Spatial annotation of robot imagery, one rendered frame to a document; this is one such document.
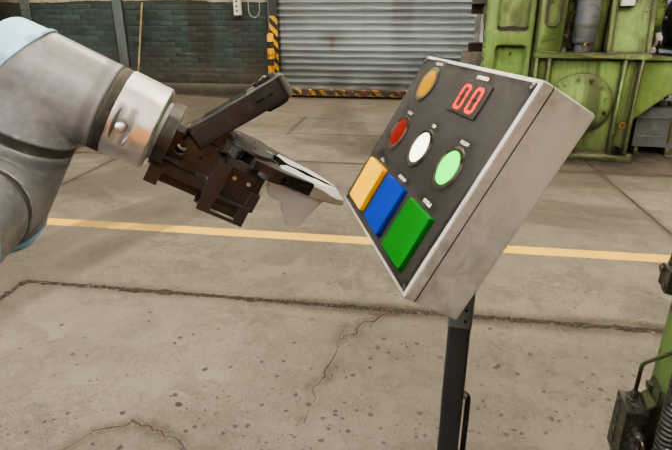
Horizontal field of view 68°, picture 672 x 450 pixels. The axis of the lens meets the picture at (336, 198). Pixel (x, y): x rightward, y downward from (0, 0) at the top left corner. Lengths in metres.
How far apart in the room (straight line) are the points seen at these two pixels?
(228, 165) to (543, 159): 0.34
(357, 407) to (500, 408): 0.49
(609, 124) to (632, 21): 0.88
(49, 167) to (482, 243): 0.46
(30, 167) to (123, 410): 1.50
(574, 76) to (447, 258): 4.54
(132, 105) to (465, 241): 0.37
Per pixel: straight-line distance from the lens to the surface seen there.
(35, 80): 0.53
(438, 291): 0.60
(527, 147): 0.58
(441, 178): 0.62
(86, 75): 0.53
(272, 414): 1.85
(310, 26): 8.28
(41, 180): 0.57
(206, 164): 0.55
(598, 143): 5.24
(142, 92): 0.53
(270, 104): 0.52
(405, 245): 0.61
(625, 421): 0.71
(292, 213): 0.56
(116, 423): 1.95
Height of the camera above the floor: 1.26
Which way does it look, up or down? 20 degrees down
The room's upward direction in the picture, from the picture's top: straight up
